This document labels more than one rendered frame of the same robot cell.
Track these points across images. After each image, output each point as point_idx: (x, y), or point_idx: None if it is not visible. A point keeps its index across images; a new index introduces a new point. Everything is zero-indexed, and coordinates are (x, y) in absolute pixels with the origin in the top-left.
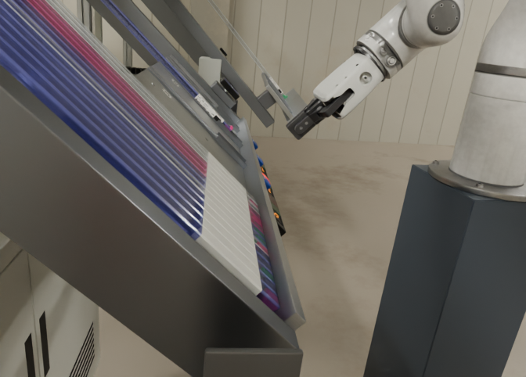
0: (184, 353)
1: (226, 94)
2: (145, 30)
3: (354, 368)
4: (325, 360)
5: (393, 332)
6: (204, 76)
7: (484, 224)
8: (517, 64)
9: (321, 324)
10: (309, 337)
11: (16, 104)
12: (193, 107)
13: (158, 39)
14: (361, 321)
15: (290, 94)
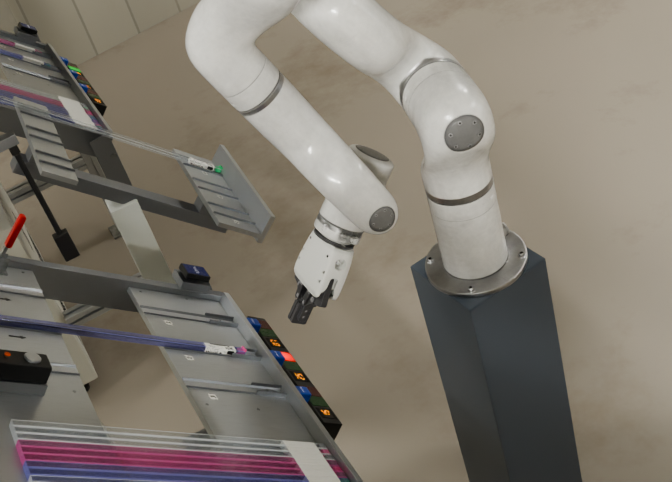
0: None
1: (197, 284)
2: (93, 284)
3: (451, 419)
4: (417, 428)
5: (463, 404)
6: (127, 227)
7: (487, 317)
8: (455, 197)
9: (393, 384)
10: (388, 410)
11: None
12: (218, 371)
13: (109, 283)
14: None
15: (224, 162)
